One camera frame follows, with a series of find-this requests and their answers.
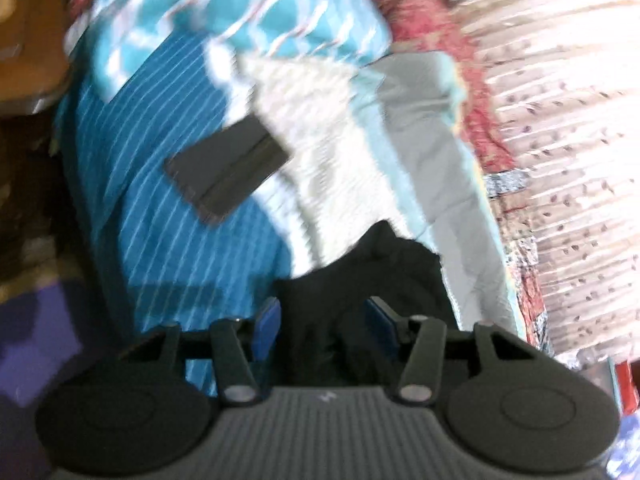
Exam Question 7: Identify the dark grey flat object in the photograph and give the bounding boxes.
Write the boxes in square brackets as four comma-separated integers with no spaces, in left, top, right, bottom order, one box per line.
[164,116,296,227]

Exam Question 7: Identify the cream knitted blanket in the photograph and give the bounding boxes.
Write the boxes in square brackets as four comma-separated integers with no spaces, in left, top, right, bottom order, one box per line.
[235,55,433,281]

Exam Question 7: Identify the wooden side table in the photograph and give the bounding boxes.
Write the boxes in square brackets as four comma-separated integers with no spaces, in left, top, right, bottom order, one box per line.
[0,0,73,118]

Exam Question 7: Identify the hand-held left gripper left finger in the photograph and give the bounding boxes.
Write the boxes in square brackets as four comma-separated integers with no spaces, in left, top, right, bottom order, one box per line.
[117,296,282,407]

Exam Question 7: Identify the red floral quilt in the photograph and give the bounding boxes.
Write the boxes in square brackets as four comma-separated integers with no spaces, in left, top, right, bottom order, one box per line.
[357,0,553,356]

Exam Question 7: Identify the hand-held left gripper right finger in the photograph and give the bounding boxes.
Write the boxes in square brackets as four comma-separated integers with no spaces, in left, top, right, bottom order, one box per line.
[364,297,540,406]

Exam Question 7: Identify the blue striped bedsheet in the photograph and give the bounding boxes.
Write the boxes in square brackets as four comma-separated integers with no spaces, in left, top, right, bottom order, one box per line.
[52,40,296,396]

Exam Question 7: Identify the beige spotted curtain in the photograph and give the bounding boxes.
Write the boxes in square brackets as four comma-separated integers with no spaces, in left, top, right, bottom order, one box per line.
[447,0,640,366]

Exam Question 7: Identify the grey blanket with teal edge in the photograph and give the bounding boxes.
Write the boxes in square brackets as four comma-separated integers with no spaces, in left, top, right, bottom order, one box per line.
[350,50,518,336]

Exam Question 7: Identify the purple cloth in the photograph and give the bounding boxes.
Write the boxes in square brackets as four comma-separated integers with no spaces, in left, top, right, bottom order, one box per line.
[0,275,131,480]

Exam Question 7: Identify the black pants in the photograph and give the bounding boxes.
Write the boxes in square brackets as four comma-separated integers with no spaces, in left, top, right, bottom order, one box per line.
[272,220,458,388]

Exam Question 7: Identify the turquoise patterned cloth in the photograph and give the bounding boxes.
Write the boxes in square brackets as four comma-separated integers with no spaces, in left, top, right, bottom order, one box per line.
[65,0,393,103]

